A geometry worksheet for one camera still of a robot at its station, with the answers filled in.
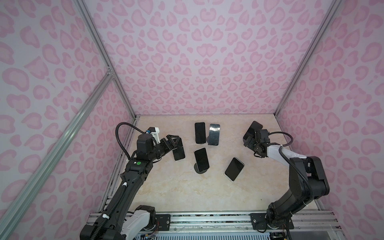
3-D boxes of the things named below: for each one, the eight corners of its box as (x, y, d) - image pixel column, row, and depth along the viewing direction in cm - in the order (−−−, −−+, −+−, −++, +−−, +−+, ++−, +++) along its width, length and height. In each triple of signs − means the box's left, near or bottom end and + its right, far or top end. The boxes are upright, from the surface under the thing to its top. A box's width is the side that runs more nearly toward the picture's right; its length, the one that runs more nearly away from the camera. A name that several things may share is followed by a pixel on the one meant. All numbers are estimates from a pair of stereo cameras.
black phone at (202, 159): (199, 173, 91) (199, 161, 79) (195, 163, 95) (194, 150, 83) (208, 170, 92) (210, 157, 80) (204, 160, 97) (204, 147, 85)
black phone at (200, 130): (195, 146, 104) (194, 134, 94) (195, 134, 111) (194, 122, 100) (205, 146, 104) (205, 134, 94) (204, 134, 110) (205, 122, 100)
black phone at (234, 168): (224, 174, 91) (227, 163, 80) (230, 167, 93) (234, 156, 83) (233, 182, 88) (238, 171, 77) (239, 174, 90) (244, 164, 80)
